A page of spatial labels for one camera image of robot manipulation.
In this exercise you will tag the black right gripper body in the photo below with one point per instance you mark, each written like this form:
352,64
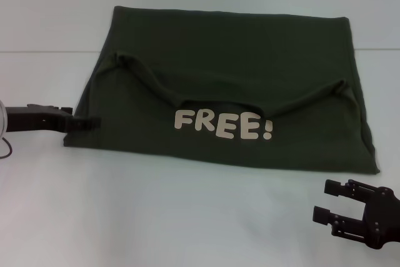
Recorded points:
382,217

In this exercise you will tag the dark green t-shirt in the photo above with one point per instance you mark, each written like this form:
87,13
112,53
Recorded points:
218,60

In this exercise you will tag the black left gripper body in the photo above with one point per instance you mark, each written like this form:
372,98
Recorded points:
31,120

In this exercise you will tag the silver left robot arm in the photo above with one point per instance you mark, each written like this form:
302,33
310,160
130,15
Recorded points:
2,120

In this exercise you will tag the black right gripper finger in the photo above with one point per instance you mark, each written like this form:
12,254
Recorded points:
334,188
322,214

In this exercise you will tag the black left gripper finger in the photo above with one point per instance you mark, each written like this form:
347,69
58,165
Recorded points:
84,124

